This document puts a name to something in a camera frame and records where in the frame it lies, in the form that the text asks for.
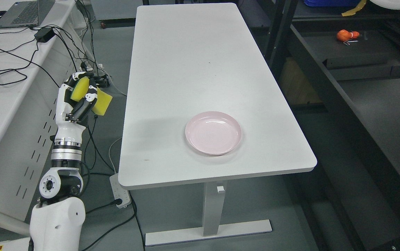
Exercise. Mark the white standing desk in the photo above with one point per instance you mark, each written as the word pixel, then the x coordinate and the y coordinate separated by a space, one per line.
pixel 193 58

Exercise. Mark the black metal shelf rack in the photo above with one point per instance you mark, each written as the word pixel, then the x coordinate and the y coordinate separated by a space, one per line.
pixel 351 200

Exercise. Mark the grey laptop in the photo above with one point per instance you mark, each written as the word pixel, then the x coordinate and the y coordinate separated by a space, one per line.
pixel 26 14

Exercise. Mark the pink plate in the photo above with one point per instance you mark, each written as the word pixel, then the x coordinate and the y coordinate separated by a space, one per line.
pixel 213 133

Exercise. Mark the white power strip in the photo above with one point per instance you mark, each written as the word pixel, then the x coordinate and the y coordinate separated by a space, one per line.
pixel 120 194

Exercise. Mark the blue bin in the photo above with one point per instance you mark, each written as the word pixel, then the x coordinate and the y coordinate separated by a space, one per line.
pixel 331 3

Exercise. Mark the orange toy on shelf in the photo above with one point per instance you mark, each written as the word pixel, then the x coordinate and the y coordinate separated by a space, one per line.
pixel 346 36

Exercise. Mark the white perforated side desk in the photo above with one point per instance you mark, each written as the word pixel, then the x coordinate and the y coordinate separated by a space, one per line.
pixel 30 73

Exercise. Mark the black power adapter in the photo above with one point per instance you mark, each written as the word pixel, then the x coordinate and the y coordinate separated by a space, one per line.
pixel 44 34

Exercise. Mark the white robot base with label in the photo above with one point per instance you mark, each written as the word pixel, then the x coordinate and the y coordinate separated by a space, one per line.
pixel 15 245

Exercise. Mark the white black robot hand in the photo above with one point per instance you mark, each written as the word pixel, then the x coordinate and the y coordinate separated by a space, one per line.
pixel 69 119

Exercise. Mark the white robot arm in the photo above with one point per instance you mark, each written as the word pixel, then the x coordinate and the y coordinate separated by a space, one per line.
pixel 58 216

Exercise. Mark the green yellow sponge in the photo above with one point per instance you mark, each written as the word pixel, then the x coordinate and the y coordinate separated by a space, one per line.
pixel 90 97

